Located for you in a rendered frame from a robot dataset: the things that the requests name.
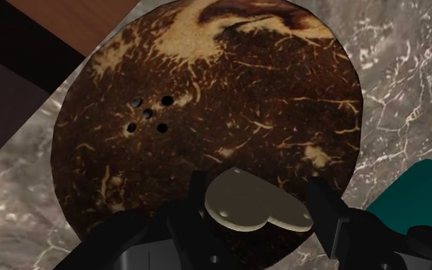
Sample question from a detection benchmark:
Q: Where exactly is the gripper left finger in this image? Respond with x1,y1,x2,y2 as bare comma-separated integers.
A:
52,170,247,270

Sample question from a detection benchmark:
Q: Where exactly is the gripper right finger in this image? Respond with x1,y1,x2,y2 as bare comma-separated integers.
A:
306,176,432,270

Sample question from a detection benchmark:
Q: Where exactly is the beige heart-shaped flat piece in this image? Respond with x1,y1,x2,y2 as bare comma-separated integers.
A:
204,166,315,233

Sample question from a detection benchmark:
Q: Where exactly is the brown mottled round disc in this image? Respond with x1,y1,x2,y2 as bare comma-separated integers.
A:
50,0,364,270

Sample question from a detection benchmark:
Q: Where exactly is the teal box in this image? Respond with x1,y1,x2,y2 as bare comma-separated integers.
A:
365,158,432,237

